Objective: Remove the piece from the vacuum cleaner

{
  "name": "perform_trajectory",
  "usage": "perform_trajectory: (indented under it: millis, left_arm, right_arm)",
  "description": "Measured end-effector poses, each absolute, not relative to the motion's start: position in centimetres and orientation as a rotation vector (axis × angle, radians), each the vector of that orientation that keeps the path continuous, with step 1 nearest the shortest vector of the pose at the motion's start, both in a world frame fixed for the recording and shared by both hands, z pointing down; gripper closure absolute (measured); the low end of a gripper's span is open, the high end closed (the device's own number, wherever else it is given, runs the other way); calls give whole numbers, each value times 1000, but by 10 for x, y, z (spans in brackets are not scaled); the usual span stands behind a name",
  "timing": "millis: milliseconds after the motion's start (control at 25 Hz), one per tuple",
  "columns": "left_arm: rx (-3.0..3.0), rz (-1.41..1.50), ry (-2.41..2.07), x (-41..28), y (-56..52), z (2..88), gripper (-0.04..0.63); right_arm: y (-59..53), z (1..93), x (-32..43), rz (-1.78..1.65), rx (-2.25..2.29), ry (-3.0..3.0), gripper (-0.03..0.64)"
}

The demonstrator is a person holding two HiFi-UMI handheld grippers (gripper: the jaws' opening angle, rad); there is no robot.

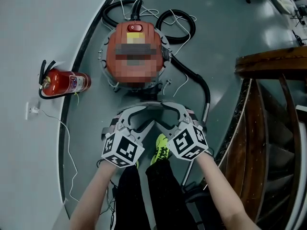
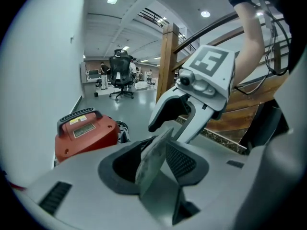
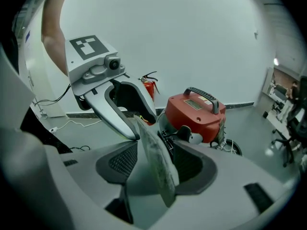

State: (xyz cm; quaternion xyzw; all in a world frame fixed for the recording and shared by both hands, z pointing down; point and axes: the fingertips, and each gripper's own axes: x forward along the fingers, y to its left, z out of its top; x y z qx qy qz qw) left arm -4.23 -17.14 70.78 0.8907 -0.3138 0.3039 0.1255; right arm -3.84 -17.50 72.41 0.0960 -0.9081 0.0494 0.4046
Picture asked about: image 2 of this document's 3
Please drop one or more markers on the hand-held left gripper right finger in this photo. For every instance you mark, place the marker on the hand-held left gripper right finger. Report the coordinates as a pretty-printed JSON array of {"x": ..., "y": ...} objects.
[{"x": 227, "y": 188}]

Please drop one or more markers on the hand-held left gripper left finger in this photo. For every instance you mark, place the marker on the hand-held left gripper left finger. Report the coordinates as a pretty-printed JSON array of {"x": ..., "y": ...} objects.
[{"x": 84, "y": 200}]

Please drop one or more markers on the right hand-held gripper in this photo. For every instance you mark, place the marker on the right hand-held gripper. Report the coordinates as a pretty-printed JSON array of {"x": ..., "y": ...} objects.
[{"x": 216, "y": 80}]

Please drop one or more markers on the person's right forearm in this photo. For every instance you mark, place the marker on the person's right forearm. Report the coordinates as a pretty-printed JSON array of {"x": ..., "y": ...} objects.
[{"x": 250, "y": 44}]

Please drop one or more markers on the wooden stair railing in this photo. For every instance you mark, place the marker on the wooden stair railing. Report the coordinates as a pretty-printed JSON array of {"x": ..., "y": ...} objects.
[{"x": 168, "y": 63}]

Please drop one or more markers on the dark wooden staircase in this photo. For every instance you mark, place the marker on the dark wooden staircase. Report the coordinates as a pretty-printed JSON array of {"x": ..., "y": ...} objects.
[{"x": 239, "y": 114}]

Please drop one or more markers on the red vacuum cleaner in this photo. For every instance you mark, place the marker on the red vacuum cleaner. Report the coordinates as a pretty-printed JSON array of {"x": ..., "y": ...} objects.
[{"x": 91, "y": 138}]

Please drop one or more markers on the black mesh office chair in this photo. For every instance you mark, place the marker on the black mesh office chair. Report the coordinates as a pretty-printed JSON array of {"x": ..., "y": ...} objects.
[{"x": 120, "y": 68}]

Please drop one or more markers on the black computer monitor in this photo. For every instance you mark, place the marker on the black computer monitor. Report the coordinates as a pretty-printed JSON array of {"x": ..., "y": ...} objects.
[{"x": 93, "y": 73}]

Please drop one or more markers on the grey desk cabinet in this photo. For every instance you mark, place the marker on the grey desk cabinet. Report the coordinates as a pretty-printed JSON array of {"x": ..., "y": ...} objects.
[{"x": 87, "y": 87}]

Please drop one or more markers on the black balcony railing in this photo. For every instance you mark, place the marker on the black balcony railing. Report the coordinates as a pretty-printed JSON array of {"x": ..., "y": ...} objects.
[{"x": 153, "y": 15}]

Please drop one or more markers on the round ceiling light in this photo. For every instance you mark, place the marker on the round ceiling light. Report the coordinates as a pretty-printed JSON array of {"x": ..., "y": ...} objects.
[{"x": 205, "y": 14}]

